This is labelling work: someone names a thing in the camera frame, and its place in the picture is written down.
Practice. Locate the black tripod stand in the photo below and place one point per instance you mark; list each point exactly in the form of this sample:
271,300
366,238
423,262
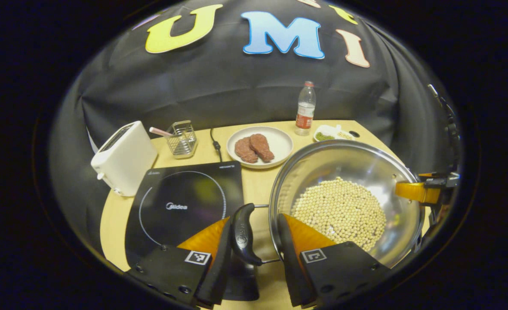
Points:
451,129

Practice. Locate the clear plastic water bottle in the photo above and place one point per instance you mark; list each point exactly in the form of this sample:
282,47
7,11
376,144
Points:
305,116

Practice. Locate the black induction cooktop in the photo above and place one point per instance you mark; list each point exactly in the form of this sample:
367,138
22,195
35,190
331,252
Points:
193,189

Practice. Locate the black table grommet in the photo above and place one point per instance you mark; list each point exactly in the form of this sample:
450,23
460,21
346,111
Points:
354,134

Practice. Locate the pile of green beans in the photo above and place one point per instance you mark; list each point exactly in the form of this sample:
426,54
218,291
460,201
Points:
324,137

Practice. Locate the round white plate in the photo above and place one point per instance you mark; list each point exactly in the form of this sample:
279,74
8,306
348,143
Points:
280,142

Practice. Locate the white toaster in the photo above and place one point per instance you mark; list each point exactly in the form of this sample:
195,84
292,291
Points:
124,163

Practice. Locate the reddish brown meat piece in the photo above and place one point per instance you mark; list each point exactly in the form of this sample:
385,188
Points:
244,150
261,147

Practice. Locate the pile of yellow soybeans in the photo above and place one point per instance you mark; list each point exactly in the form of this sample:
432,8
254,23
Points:
344,211

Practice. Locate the pink stick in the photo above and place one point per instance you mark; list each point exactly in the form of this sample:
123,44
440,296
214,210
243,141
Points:
159,131

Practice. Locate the pile of pale small beans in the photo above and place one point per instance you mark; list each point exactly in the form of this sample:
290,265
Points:
344,135

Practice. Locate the white divided dish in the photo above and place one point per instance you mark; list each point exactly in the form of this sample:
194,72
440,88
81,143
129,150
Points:
327,128

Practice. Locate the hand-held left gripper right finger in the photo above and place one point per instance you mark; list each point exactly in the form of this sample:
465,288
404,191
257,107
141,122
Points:
290,267

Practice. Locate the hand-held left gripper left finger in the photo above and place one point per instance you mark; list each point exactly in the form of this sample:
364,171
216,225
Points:
221,267

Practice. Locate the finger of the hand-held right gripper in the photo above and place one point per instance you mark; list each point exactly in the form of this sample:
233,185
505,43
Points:
445,180
413,191

